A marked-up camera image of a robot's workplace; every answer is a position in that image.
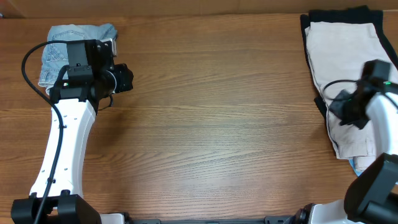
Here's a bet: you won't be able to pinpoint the beige khaki shorts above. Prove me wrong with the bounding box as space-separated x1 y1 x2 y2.
304 22 391 175

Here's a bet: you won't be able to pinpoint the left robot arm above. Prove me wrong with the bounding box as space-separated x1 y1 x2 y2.
11 39 134 224

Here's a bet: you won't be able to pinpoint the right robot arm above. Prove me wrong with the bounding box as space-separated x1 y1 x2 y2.
286 60 397 223

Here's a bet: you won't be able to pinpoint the light blue garment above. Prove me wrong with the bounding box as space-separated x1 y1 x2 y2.
349 159 362 177

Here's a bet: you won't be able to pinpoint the folded light blue denim shorts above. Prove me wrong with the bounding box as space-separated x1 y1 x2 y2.
38 23 118 94

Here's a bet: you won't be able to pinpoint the black garment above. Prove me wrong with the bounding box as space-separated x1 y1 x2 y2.
300 6 397 119

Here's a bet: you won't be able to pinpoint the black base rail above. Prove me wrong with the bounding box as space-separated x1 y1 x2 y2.
126 216 295 224

